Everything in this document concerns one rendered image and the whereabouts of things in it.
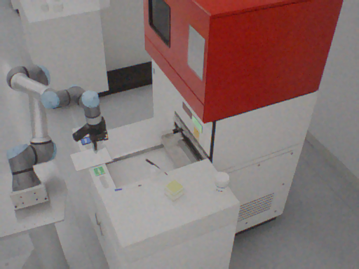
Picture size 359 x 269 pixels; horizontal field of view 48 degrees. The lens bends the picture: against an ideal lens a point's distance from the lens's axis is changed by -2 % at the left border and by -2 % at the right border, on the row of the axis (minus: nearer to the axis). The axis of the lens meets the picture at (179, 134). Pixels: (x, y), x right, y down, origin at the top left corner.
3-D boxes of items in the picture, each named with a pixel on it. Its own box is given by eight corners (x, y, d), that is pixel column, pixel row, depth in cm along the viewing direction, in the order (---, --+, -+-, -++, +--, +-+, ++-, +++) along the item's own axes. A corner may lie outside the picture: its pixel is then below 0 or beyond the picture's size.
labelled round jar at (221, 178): (223, 182, 214) (224, 169, 208) (230, 192, 209) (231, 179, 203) (211, 186, 212) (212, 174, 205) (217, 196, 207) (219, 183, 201)
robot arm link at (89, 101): (90, 87, 191) (102, 94, 186) (93, 105, 198) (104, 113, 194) (76, 94, 186) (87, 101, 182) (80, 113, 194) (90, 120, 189)
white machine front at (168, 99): (156, 97, 292) (155, 47, 266) (210, 174, 238) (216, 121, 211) (151, 98, 291) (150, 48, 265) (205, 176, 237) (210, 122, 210)
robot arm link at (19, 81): (-4, 65, 205) (50, 90, 177) (15, 64, 213) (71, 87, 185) (-4, 87, 209) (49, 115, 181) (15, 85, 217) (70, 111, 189)
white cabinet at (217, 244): (164, 193, 333) (163, 115, 279) (224, 295, 268) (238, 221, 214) (87, 219, 312) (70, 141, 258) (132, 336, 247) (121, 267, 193)
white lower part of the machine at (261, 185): (227, 153, 369) (238, 76, 315) (280, 221, 314) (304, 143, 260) (154, 176, 346) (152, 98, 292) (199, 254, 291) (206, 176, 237)
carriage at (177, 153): (170, 134, 258) (170, 131, 256) (196, 174, 234) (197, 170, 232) (158, 138, 256) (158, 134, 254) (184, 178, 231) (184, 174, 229)
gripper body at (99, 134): (109, 141, 203) (106, 122, 195) (92, 146, 201) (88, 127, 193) (104, 132, 209) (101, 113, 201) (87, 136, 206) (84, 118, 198)
